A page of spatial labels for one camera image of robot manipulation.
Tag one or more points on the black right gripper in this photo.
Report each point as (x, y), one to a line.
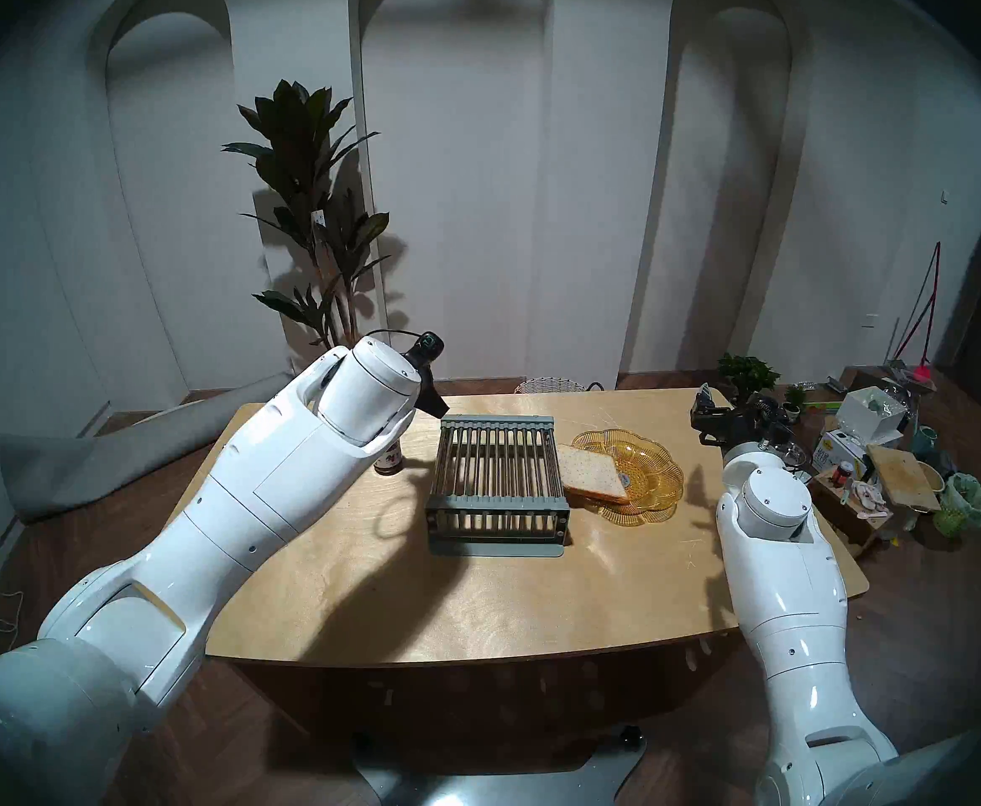
(738, 422)

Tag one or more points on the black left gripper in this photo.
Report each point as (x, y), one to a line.
(423, 376)

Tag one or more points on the amber glass plate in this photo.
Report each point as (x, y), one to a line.
(650, 477)

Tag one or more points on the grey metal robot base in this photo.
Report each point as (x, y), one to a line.
(499, 783)

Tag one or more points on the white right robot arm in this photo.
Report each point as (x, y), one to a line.
(780, 561)

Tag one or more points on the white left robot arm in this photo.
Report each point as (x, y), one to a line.
(247, 494)

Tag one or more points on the glass jam jar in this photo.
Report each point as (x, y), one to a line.
(389, 462)

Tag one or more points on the slice of white bread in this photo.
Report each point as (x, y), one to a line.
(591, 475)

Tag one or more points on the small bushy potted plant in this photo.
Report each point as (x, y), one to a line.
(746, 368)

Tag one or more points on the tiny potted plant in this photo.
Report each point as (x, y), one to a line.
(792, 401)

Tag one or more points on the grey dish rack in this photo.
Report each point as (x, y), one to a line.
(499, 477)

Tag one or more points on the white wicker basket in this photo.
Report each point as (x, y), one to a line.
(549, 385)

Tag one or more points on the white carton with yellow print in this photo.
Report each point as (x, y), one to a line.
(830, 453)

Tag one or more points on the white open box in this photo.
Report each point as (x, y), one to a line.
(868, 418)

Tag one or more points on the low brown cardboard box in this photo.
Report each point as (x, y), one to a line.
(839, 515)

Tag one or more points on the white floral cloth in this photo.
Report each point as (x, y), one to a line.
(868, 498)

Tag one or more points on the wooden cutting board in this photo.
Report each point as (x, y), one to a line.
(902, 477)

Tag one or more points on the teal ceramic vase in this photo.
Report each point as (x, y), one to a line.
(927, 440)

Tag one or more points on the beige round bowl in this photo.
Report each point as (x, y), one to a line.
(933, 475)

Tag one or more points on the green mesh bag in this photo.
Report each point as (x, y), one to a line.
(965, 502)

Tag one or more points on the tall potted leafy plant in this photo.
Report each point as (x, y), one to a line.
(297, 141)

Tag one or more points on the grey rolled mat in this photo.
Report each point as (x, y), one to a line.
(79, 468)

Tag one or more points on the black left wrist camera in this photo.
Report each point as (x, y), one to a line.
(428, 346)

